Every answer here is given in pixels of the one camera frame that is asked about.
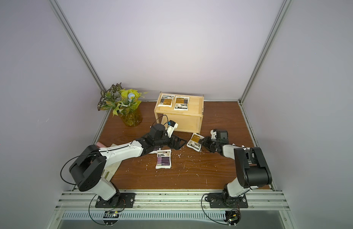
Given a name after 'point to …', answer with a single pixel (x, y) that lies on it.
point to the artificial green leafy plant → (119, 99)
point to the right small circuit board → (232, 217)
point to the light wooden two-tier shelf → (189, 120)
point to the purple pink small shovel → (100, 145)
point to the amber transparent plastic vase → (132, 118)
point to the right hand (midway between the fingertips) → (201, 139)
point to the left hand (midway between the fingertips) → (183, 140)
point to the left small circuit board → (110, 214)
